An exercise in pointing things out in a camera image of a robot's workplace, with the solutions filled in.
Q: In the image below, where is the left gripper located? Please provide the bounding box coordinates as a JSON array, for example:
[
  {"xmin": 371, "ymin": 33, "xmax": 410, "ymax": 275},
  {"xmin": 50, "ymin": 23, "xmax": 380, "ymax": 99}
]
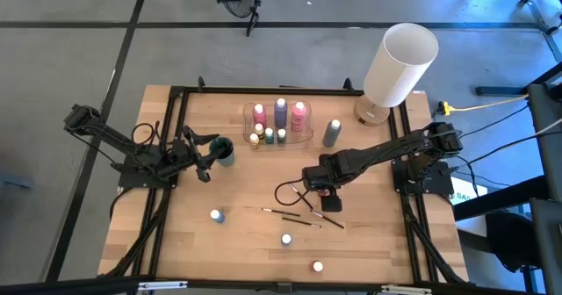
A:
[{"xmin": 157, "ymin": 126, "xmax": 227, "ymax": 184}]

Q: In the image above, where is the thin black paint brush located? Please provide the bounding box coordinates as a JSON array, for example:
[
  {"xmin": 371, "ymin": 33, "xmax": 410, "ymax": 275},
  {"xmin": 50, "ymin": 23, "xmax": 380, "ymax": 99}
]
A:
[
  {"xmin": 281, "ymin": 216, "xmax": 323, "ymax": 229},
  {"xmin": 288, "ymin": 183, "xmax": 314, "ymax": 211},
  {"xmin": 309, "ymin": 209, "xmax": 346, "ymax": 230},
  {"xmin": 261, "ymin": 207, "xmax": 302, "ymax": 218}
]

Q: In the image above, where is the tall salmon pink paint bottle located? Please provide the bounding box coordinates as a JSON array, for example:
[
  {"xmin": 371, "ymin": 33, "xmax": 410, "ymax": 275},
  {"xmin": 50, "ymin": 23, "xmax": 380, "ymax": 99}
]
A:
[{"xmin": 252, "ymin": 103, "xmax": 268, "ymax": 129}]

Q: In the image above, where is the tall grey paint bottle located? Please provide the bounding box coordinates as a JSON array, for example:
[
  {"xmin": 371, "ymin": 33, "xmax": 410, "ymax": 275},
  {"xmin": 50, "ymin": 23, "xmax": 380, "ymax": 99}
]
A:
[{"xmin": 321, "ymin": 119, "xmax": 342, "ymax": 149}]

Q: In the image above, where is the tall lavender paint bottle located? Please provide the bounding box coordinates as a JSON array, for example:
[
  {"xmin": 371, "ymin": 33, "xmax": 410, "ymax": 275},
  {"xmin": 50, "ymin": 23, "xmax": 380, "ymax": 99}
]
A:
[{"xmin": 274, "ymin": 97, "xmax": 290, "ymax": 130}]

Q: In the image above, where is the tall pink apple-label bottle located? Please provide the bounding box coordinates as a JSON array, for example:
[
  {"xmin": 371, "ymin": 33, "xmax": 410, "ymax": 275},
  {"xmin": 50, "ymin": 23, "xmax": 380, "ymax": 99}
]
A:
[{"xmin": 291, "ymin": 101, "xmax": 308, "ymax": 133}]

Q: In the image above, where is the teal plastic cup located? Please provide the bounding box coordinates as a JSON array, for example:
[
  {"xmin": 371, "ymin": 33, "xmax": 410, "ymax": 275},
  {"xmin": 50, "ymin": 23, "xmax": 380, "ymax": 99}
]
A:
[{"xmin": 208, "ymin": 136, "xmax": 236, "ymax": 169}]

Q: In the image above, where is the clear plastic bin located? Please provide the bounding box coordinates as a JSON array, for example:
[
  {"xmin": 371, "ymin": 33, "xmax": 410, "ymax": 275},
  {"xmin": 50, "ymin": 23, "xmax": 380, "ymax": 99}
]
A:
[{"xmin": 242, "ymin": 99, "xmax": 315, "ymax": 152}]

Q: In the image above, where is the white printed box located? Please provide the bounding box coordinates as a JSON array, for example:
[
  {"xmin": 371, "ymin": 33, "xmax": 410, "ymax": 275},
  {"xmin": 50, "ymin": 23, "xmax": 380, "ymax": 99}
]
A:
[{"xmin": 450, "ymin": 176, "xmax": 488, "ymax": 206}]

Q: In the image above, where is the white shade table lamp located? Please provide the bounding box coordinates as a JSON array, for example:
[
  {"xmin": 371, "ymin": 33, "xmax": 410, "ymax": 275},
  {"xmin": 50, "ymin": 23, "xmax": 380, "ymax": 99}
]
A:
[{"xmin": 353, "ymin": 22, "xmax": 440, "ymax": 127}]

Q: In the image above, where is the black office chair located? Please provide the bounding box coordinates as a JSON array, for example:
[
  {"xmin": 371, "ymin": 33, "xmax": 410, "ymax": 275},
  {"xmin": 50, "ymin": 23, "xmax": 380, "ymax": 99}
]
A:
[{"xmin": 456, "ymin": 210, "xmax": 541, "ymax": 274}]

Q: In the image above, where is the grey wheeled stand base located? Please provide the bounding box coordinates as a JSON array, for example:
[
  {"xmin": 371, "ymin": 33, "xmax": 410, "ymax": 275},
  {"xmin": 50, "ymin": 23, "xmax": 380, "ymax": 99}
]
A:
[{"xmin": 520, "ymin": 0, "xmax": 562, "ymax": 36}]

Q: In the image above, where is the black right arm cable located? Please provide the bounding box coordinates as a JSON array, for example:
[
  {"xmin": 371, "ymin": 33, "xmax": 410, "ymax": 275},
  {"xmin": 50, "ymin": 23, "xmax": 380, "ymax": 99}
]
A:
[{"xmin": 274, "ymin": 178, "xmax": 309, "ymax": 207}]

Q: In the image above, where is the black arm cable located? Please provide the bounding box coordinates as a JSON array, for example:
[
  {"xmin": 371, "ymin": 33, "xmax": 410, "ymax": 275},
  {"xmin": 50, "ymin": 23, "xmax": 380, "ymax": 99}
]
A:
[
  {"xmin": 274, "ymin": 178, "xmax": 309, "ymax": 207},
  {"xmin": 131, "ymin": 120, "xmax": 162, "ymax": 148}
]

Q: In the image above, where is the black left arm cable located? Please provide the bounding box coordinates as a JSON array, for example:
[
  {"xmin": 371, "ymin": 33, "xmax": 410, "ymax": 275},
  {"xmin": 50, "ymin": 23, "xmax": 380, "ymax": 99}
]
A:
[{"xmin": 131, "ymin": 120, "xmax": 162, "ymax": 148}]

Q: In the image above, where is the white frame bracket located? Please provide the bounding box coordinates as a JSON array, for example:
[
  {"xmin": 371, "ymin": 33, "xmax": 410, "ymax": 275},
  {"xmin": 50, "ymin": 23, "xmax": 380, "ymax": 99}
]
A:
[
  {"xmin": 138, "ymin": 279, "xmax": 189, "ymax": 291},
  {"xmin": 380, "ymin": 284, "xmax": 432, "ymax": 295}
]

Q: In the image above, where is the yellow power strip cord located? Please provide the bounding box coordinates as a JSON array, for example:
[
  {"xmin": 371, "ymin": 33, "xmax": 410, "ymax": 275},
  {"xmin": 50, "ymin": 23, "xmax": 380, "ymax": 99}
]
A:
[{"xmin": 441, "ymin": 93, "xmax": 530, "ymax": 117}]

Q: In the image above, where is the black floor cable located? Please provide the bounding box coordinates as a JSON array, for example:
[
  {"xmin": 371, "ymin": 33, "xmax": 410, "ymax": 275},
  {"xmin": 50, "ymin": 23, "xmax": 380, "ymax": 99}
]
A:
[{"xmin": 456, "ymin": 104, "xmax": 530, "ymax": 140}]

